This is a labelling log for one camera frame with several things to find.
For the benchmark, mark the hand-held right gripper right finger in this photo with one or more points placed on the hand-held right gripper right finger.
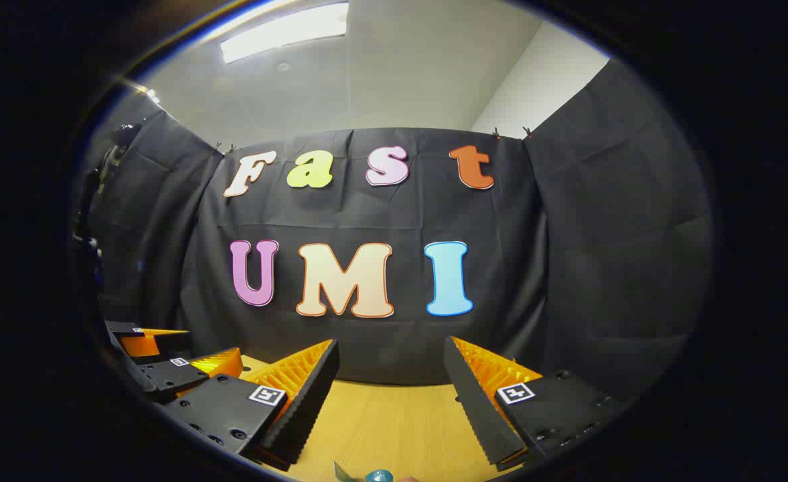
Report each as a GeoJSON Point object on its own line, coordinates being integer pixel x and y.
{"type": "Point", "coordinates": [477, 408]}

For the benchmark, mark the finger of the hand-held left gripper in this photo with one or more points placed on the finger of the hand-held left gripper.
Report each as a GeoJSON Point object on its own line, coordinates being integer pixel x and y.
{"type": "Point", "coordinates": [136, 345]}
{"type": "Point", "coordinates": [166, 375]}

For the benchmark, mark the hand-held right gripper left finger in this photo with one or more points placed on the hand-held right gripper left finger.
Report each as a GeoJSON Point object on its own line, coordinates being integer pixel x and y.
{"type": "Point", "coordinates": [306, 402]}

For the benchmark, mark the black backdrop cloth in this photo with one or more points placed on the black backdrop cloth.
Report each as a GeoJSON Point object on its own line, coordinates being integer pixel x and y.
{"type": "Point", "coordinates": [568, 268]}

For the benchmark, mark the dark equipment stand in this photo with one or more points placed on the dark equipment stand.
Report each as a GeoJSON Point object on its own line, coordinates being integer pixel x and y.
{"type": "Point", "coordinates": [126, 137]}

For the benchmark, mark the ceiling light panel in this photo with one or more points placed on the ceiling light panel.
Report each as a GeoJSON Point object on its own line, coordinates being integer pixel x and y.
{"type": "Point", "coordinates": [286, 30]}

